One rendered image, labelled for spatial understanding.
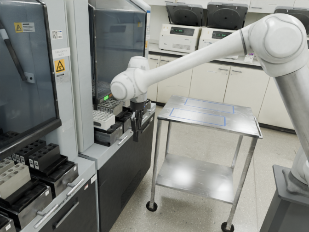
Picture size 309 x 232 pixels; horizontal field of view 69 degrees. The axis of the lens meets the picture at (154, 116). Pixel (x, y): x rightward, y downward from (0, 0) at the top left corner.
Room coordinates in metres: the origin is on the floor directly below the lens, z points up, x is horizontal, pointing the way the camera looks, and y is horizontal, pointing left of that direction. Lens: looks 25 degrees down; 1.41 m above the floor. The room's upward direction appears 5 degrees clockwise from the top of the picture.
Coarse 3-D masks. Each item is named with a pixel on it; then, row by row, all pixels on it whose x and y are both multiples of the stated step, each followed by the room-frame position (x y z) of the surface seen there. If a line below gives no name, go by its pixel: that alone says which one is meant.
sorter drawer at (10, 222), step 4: (0, 216) 0.47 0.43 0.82; (4, 216) 0.48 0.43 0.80; (0, 220) 0.45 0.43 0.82; (4, 220) 0.45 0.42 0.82; (8, 220) 0.46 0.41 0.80; (12, 220) 0.47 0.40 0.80; (0, 224) 0.44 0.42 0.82; (4, 224) 0.45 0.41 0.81; (8, 224) 0.45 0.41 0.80; (12, 224) 0.46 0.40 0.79; (0, 228) 0.44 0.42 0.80; (4, 228) 0.44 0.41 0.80; (8, 228) 0.45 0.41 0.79; (12, 228) 0.46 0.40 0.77
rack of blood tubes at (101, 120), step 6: (96, 114) 1.12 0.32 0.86; (102, 114) 1.13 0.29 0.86; (108, 114) 1.14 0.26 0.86; (96, 120) 1.06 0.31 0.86; (102, 120) 1.06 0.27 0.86; (108, 120) 1.06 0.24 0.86; (114, 120) 1.13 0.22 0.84; (96, 126) 1.06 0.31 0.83; (102, 126) 1.05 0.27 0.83; (108, 126) 1.06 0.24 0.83
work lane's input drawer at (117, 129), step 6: (114, 126) 1.09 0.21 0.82; (120, 126) 1.12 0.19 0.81; (96, 132) 1.04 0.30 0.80; (102, 132) 1.03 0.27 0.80; (108, 132) 1.03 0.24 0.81; (114, 132) 1.05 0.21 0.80; (120, 132) 1.12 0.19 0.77; (96, 138) 1.04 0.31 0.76; (102, 138) 1.03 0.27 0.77; (108, 138) 1.02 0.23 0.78; (114, 138) 1.05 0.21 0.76
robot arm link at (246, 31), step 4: (252, 24) 0.89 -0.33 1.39; (244, 28) 0.92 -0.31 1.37; (248, 28) 0.91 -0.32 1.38; (252, 28) 0.86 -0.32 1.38; (244, 32) 0.90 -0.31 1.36; (248, 32) 0.89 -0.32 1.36; (244, 36) 0.89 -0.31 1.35; (248, 36) 0.88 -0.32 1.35; (244, 40) 0.89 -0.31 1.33; (248, 40) 0.88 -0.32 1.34; (248, 44) 0.88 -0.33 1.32; (248, 48) 0.89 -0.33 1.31; (248, 52) 0.90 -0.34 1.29; (252, 52) 0.91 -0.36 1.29
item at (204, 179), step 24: (168, 120) 1.24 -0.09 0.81; (192, 120) 1.24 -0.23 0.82; (216, 120) 1.27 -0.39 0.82; (240, 120) 1.30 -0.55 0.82; (168, 144) 1.67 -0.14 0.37; (240, 144) 1.53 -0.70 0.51; (168, 168) 1.45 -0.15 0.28; (192, 168) 1.48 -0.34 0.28; (216, 168) 1.50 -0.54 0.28; (192, 192) 1.21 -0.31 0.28; (216, 192) 1.23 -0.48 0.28; (240, 192) 1.12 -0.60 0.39
